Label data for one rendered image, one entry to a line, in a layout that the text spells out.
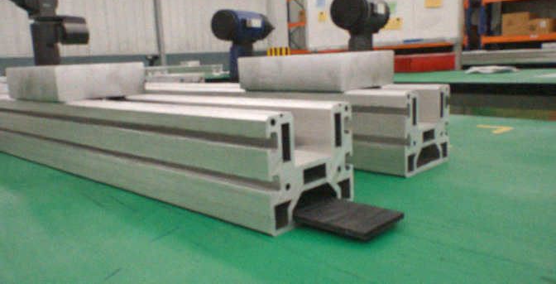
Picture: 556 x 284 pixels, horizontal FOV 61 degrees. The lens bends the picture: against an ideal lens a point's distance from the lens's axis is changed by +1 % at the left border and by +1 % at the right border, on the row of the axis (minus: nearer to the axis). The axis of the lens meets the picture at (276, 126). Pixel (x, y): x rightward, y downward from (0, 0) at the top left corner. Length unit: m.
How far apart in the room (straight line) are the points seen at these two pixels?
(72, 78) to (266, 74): 0.22
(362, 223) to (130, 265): 0.15
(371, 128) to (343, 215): 0.17
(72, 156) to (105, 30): 12.26
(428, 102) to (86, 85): 0.39
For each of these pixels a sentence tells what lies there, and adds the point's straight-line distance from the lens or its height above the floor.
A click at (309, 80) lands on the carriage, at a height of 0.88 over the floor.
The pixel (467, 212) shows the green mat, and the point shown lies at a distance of 0.39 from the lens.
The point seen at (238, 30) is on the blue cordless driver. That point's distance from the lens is 0.90.
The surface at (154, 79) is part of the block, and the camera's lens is 1.11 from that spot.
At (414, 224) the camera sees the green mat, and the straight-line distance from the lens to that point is 0.36.
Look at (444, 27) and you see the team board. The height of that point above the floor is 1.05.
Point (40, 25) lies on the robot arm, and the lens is 1.25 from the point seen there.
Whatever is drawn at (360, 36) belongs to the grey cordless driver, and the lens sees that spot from 0.76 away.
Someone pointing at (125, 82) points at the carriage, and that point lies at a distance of 0.61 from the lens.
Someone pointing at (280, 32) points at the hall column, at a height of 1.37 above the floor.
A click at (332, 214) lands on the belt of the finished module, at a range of 0.35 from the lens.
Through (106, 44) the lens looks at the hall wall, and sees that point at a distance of 12.77.
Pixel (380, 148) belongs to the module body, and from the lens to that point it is 0.49.
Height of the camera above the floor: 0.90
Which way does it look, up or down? 8 degrees down
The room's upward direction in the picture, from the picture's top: 3 degrees counter-clockwise
